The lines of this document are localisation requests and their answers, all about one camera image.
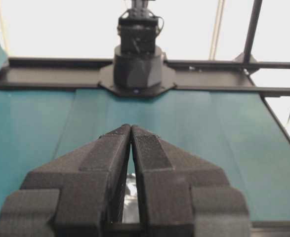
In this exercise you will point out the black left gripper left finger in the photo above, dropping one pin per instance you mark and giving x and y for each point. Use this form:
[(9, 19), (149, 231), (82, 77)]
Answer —
[(73, 195)]

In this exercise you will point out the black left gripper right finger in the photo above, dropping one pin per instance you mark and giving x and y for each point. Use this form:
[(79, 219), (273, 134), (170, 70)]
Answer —
[(183, 195)]

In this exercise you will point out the black metal frame rail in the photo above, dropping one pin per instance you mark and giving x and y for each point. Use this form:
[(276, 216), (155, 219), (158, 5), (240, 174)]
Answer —
[(201, 75)]

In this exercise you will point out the black vertical frame post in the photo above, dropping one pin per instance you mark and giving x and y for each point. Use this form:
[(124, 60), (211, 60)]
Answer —
[(255, 13)]

